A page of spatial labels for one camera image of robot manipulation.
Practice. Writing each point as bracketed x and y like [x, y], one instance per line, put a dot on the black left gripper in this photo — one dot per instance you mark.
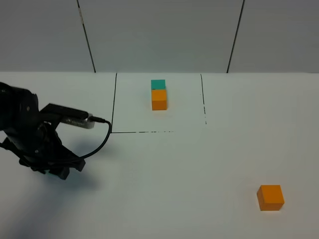
[41, 149]

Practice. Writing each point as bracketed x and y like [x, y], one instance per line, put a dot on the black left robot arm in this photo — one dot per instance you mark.
[19, 110]

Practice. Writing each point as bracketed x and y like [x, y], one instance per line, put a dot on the orange template block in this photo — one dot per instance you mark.
[159, 100]

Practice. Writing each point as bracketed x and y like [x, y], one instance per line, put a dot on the teal template block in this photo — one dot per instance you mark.
[158, 84]

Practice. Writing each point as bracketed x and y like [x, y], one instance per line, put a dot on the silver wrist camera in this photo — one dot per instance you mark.
[69, 116]

